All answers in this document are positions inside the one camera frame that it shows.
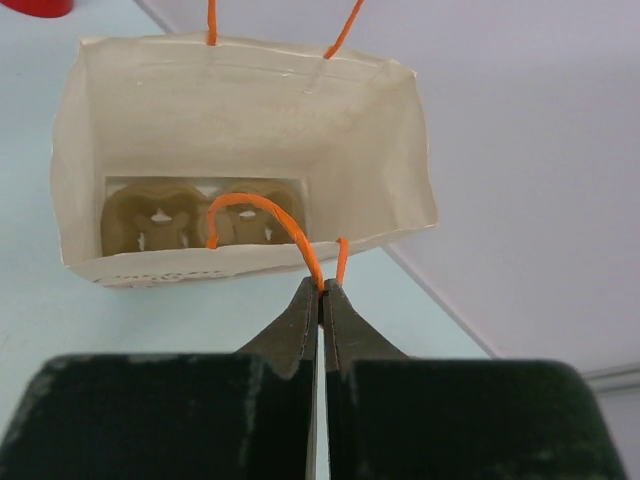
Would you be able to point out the white paper takeout bag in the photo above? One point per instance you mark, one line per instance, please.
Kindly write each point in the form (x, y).
(346, 128)

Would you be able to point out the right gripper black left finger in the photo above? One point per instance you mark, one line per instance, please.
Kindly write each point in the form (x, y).
(249, 414)

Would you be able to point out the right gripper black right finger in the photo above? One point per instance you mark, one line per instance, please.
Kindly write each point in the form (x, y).
(393, 416)

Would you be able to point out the brown pulp cup carrier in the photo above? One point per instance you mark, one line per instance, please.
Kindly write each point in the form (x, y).
(172, 214)

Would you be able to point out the red plastic cup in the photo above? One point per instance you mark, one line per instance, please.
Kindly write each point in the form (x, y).
(40, 8)

